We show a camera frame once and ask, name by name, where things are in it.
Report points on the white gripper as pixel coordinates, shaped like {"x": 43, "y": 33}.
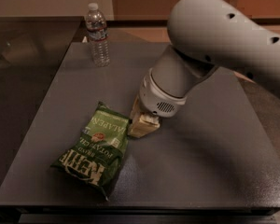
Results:
{"x": 153, "y": 99}

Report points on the green jalapeno chip bag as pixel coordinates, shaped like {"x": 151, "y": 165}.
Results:
{"x": 98, "y": 153}

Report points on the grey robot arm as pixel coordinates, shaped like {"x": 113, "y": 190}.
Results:
{"x": 204, "y": 35}

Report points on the clear plastic water bottle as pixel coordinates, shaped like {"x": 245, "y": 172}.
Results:
{"x": 97, "y": 34}

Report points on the dark side table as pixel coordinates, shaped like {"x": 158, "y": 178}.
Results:
{"x": 32, "y": 51}

